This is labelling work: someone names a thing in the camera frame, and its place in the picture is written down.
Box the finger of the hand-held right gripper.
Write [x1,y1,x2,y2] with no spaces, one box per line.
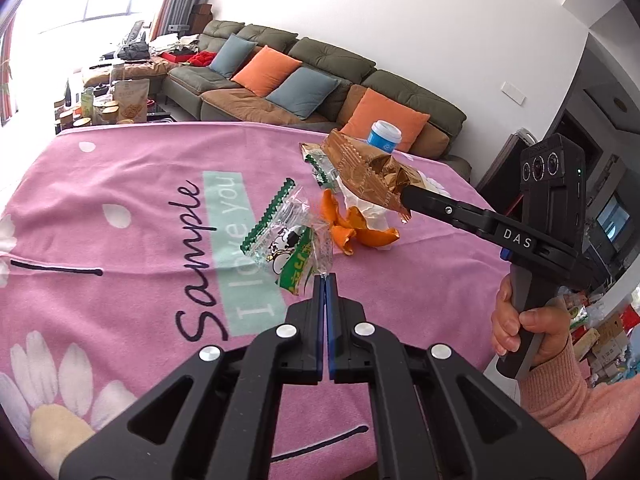
[400,186,503,243]

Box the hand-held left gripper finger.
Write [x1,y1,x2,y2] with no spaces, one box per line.
[59,275,328,480]
[325,274,587,480]

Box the orange peel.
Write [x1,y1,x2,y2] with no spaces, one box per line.
[320,189,401,256]

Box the clear green-edged snack wrapper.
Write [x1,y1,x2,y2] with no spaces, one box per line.
[240,178,336,297]

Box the gold wrapper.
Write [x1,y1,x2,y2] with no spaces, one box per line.
[320,129,416,223]

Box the person's right forearm pink sleeve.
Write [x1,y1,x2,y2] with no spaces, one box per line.
[517,335,640,480]

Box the person's right hand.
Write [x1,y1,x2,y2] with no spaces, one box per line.
[491,276,572,368]

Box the dark wooden chair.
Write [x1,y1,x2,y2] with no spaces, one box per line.
[475,132,531,201]

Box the lit screen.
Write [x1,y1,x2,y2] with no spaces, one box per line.
[595,195,632,253]

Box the blue and white bottle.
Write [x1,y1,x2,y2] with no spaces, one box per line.
[367,120,403,153]

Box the orange cushion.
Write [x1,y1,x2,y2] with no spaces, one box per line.
[340,87,432,153]
[231,45,303,98]

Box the small green-white wrapper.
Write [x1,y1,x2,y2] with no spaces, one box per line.
[299,141,346,191]

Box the grey-blue cushion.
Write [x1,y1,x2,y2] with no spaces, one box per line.
[207,34,258,79]
[265,66,341,121]

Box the green and brown sofa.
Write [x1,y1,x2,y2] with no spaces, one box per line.
[162,20,473,171]

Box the pink floral blanket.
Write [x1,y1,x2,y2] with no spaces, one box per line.
[0,121,521,480]

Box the brown paper snack bag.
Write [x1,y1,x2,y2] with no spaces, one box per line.
[111,79,151,123]

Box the brown upholstered ottoman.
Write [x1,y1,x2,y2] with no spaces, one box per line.
[82,57,168,91]

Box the pile of white clothes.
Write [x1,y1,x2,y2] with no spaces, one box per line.
[147,34,201,56]

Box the group of food jars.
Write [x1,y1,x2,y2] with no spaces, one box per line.
[52,77,151,133]

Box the black bag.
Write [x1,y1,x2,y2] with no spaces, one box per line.
[112,42,151,61]

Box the white wall switch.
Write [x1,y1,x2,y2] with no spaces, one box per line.
[497,81,526,103]

